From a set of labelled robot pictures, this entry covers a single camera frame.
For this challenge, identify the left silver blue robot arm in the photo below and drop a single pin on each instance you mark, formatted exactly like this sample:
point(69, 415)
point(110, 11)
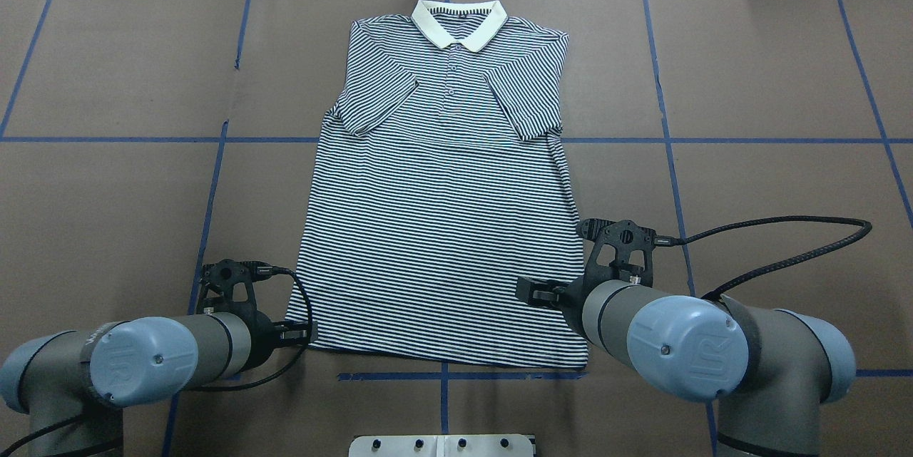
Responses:
point(74, 385)

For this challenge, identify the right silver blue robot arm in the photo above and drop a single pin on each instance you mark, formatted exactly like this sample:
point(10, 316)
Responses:
point(770, 370)

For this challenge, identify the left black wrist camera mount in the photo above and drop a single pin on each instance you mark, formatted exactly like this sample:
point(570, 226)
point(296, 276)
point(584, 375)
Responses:
point(227, 286)

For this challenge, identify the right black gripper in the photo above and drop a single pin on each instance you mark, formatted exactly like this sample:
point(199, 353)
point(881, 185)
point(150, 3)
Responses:
point(573, 298)

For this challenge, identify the striped polo shirt white collar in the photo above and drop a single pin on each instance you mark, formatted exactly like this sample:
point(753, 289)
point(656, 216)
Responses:
point(439, 179)

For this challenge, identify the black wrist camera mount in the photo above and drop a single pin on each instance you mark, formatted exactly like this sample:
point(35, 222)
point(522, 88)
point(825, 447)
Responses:
point(633, 251)
point(227, 286)

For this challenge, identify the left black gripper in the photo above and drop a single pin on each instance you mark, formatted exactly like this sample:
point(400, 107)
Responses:
point(266, 338)

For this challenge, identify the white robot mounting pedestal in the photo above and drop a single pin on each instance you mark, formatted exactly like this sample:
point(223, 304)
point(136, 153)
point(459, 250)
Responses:
point(506, 444)

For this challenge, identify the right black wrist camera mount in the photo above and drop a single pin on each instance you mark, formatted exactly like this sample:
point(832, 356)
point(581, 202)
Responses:
point(633, 251)

